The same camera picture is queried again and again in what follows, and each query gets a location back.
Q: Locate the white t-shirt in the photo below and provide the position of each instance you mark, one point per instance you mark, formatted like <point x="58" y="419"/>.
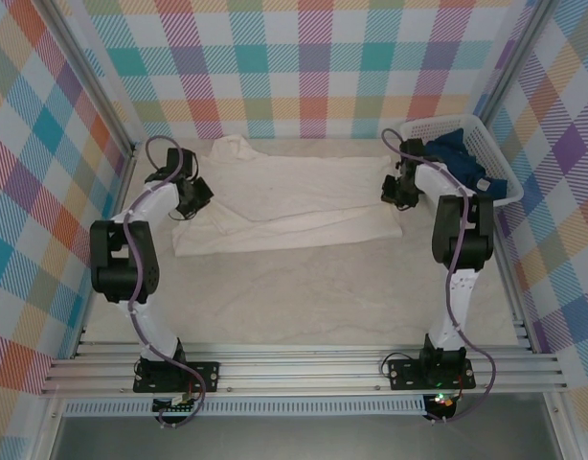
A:
<point x="299" y="191"/>

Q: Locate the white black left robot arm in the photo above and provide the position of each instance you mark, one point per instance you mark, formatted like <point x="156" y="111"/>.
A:
<point x="121" y="268"/>

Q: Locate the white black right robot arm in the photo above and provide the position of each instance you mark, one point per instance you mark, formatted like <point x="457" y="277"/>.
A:
<point x="461" y="239"/>

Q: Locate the dark blue garment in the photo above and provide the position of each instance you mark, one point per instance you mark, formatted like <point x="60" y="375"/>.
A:
<point x="476" y="165"/>

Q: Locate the white plastic mesh basket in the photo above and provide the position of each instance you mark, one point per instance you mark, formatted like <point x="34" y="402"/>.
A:
<point x="485" y="139"/>

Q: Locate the small electronics board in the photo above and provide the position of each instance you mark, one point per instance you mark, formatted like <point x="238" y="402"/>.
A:
<point x="176" y="407"/>
<point x="442" y="401"/>

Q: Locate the grey metal panel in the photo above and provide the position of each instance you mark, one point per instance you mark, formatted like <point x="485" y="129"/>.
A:
<point x="299" y="441"/>

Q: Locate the aluminium frame post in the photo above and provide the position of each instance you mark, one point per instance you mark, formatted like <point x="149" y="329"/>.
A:
<point x="514" y="62"/>
<point x="88" y="81"/>

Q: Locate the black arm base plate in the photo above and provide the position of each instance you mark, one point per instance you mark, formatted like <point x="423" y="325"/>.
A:
<point x="205" y="371"/>
<point x="404" y="374"/>

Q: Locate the long aluminium mounting rail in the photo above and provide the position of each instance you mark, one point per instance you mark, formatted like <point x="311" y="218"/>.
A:
<point x="299" y="369"/>

